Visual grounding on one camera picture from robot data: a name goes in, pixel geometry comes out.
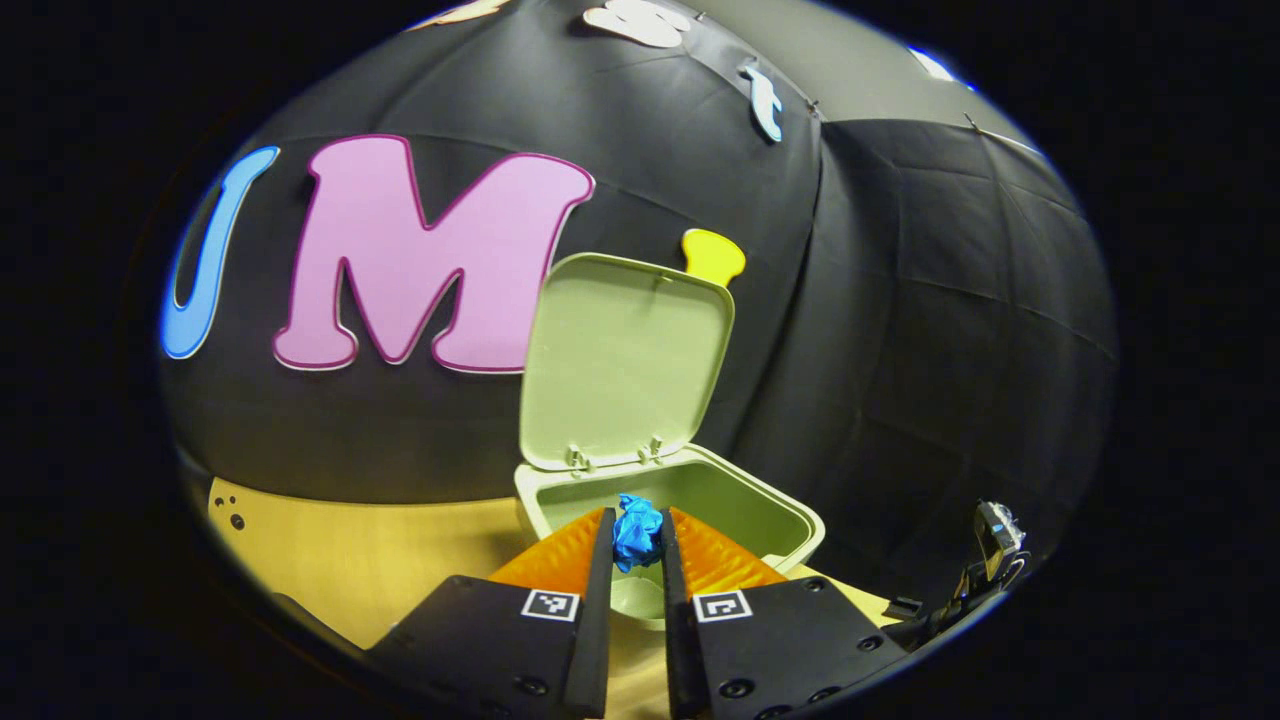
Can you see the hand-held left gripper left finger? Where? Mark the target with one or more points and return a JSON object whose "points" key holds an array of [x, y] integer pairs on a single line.
{"points": [[597, 620]]}

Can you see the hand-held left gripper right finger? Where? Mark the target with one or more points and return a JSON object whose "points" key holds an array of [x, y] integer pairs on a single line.
{"points": [[675, 620]]}

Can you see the blue paper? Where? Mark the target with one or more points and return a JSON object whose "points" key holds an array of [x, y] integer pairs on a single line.
{"points": [[637, 530]]}

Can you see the pale green desktop garbage bin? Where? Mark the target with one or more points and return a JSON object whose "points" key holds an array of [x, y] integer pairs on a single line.
{"points": [[620, 360]]}

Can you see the wooden desktop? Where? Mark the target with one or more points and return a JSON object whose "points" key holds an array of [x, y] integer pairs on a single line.
{"points": [[380, 550]]}

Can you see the black backdrop cloth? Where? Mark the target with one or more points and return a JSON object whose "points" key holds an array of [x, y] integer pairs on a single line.
{"points": [[900, 300]]}

